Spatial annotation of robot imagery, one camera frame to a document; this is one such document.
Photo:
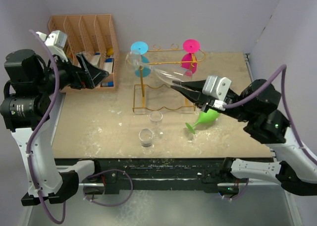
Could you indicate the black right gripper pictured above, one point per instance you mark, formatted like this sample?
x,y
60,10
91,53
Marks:
x,y
197,96

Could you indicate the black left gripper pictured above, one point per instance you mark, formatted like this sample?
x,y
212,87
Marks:
x,y
92,75

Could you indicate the green plastic wine glass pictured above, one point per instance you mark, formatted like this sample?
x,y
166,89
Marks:
x,y
203,118

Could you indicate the clear wine glass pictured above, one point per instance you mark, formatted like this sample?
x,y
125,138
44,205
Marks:
x,y
165,72
146,137
156,119

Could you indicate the pink plastic wine glass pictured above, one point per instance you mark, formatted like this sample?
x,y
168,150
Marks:
x,y
190,46

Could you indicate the blue plastic wine glass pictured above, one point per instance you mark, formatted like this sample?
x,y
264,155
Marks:
x,y
138,49

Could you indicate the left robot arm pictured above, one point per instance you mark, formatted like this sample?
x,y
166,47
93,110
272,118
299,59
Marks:
x,y
29,96

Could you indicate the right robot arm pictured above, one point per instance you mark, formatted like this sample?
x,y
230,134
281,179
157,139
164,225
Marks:
x,y
295,168

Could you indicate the green white small box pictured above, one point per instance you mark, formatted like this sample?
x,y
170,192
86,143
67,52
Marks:
x,y
95,59

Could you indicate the blue grey glue stick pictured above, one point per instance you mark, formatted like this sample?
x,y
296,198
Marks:
x,y
107,84

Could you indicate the white box blue cap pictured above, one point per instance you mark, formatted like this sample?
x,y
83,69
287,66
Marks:
x,y
109,65

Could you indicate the yellow sponge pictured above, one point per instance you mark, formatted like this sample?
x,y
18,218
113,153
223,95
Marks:
x,y
109,52

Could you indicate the peach plastic desk organizer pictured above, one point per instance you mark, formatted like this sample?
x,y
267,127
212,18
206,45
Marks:
x,y
89,34

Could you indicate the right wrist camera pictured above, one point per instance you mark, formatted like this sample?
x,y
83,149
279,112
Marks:
x,y
216,89

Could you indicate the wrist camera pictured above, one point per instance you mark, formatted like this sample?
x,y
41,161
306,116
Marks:
x,y
55,42
216,89

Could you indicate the gold wire wine glass rack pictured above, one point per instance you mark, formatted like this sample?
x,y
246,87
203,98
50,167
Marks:
x,y
151,94

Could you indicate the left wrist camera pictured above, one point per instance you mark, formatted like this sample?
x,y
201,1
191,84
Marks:
x,y
55,42

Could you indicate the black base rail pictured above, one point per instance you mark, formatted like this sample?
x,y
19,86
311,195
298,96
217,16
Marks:
x,y
169,174

